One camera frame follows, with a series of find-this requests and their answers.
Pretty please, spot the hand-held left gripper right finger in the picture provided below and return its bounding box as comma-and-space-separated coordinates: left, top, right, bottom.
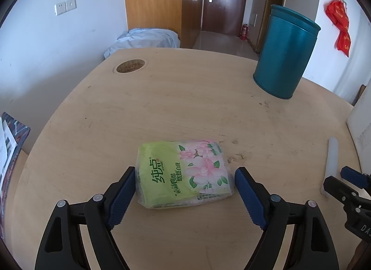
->
234, 166, 339, 270

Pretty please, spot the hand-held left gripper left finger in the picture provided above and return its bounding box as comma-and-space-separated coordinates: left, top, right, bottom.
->
35, 166, 137, 270

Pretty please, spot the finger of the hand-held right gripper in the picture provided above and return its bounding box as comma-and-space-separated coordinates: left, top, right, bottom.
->
323, 176, 364, 211
340, 166, 371, 190

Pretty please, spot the green floral tissue pack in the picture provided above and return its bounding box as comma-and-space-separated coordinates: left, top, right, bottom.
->
136, 139, 234, 209

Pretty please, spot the white foam box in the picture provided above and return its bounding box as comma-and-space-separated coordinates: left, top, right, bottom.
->
346, 84, 371, 169

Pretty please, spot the red fabric bag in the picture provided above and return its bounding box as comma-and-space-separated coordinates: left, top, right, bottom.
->
336, 30, 352, 58
325, 0, 349, 28

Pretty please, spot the teal cylindrical canister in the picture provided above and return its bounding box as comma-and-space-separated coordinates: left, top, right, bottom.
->
253, 4, 322, 100

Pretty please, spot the pale blue plastic sheet bundle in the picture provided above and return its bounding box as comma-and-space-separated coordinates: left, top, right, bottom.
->
104, 28, 180, 59

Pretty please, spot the brown side door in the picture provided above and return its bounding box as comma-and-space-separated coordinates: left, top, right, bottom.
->
256, 0, 290, 54

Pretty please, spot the dark brown entrance door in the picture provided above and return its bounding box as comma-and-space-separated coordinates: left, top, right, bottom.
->
201, 0, 250, 37

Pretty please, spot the wooden wardrobe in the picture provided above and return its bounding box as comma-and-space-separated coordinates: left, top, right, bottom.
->
124, 0, 205, 48

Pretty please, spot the round table cable grommet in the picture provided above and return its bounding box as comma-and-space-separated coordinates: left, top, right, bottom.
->
116, 59, 145, 74

